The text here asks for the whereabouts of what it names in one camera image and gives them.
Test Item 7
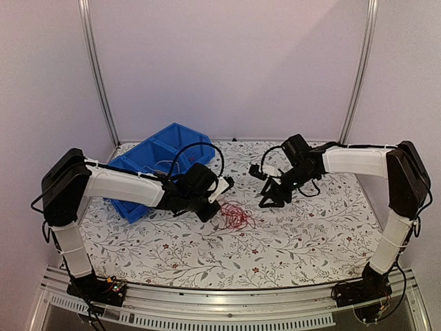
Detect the right aluminium frame post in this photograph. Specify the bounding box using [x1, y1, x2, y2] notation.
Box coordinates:
[338, 0, 378, 144]

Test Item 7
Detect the blue three-compartment plastic bin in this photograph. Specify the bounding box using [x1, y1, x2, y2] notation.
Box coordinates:
[103, 122, 217, 225]

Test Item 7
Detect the yellow cable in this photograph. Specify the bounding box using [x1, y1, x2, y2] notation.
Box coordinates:
[151, 160, 180, 177]

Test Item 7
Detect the left aluminium frame post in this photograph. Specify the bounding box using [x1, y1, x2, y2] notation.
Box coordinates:
[78, 0, 121, 147]

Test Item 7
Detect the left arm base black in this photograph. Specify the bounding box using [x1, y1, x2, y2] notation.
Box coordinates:
[67, 273, 127, 307]

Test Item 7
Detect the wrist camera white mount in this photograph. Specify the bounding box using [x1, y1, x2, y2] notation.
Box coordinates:
[249, 164, 281, 180]
[207, 177, 234, 203]

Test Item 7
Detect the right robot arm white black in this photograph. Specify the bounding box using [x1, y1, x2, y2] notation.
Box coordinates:
[249, 134, 433, 301]

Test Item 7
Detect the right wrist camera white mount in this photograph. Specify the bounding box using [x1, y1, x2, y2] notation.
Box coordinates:
[249, 164, 281, 180]

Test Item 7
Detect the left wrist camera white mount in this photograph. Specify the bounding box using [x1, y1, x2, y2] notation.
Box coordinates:
[207, 177, 234, 203]

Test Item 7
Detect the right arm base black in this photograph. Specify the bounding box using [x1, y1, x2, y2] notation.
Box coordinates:
[331, 264, 392, 324]

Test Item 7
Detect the aluminium front rail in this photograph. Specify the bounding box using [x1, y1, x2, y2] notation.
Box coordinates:
[27, 267, 433, 330]

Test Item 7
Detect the aluminium frame post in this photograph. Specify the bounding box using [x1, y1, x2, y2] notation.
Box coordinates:
[78, 0, 121, 147]
[338, 0, 378, 144]

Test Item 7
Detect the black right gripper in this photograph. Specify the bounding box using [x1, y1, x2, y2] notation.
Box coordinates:
[259, 164, 316, 208]

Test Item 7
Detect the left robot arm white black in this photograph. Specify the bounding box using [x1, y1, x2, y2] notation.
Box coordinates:
[30, 148, 234, 299]

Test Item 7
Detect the floral patterned table mat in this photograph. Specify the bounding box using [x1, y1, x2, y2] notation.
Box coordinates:
[81, 141, 381, 289]

